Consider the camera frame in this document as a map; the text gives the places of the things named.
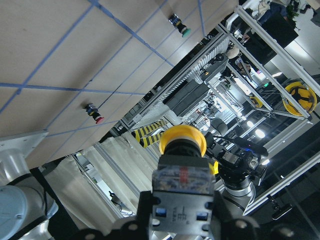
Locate yellow push button switch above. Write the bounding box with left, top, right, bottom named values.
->
left=152, top=125, right=215, bottom=237

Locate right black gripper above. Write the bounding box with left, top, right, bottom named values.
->
left=205, top=132, right=267, bottom=185

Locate red push button switch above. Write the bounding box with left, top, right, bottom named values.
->
left=84, top=103, right=105, bottom=124

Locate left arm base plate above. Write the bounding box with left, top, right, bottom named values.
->
left=0, top=130, right=49, bottom=158

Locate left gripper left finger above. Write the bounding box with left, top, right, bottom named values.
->
left=74, top=191, right=156, bottom=240

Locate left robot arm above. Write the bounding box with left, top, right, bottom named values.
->
left=0, top=148, right=258, bottom=240

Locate yellow hard hat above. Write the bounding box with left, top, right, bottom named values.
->
left=282, top=81, right=318, bottom=117

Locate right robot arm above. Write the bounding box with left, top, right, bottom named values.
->
left=204, top=132, right=269, bottom=218

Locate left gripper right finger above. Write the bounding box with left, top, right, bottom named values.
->
left=209, top=191, right=260, bottom=240

